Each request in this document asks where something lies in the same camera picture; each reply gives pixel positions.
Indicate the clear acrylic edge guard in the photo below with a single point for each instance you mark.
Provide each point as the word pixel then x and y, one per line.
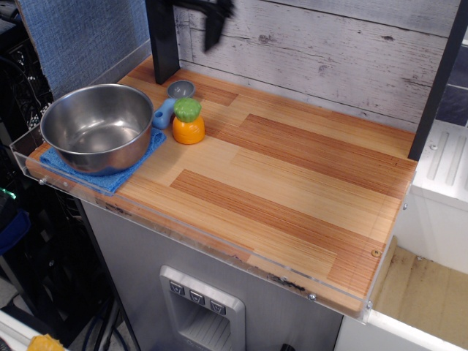
pixel 309 209

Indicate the orange toy carrot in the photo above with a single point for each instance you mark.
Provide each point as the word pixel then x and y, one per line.
pixel 188 125

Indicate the blue cloth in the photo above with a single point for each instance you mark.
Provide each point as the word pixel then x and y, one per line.
pixel 106 184

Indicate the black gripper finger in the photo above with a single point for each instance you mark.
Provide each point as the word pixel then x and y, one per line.
pixel 216 13

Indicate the blue handled grey spoon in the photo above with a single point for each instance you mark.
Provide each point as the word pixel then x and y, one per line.
pixel 176 90

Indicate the white toy sink unit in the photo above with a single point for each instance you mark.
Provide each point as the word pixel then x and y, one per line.
pixel 421 294

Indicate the silver dispenser panel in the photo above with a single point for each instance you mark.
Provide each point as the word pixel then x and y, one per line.
pixel 203 317

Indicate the stainless steel bowl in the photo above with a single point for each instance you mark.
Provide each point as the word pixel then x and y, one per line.
pixel 99 130

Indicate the black right post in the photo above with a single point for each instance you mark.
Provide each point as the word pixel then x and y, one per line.
pixel 440 81

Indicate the yellow object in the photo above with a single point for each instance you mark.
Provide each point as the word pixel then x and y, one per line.
pixel 44 343

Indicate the grey toy fridge cabinet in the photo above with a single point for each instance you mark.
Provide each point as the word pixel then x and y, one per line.
pixel 134 255

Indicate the blue fabric panel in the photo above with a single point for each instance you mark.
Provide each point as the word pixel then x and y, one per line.
pixel 82 43

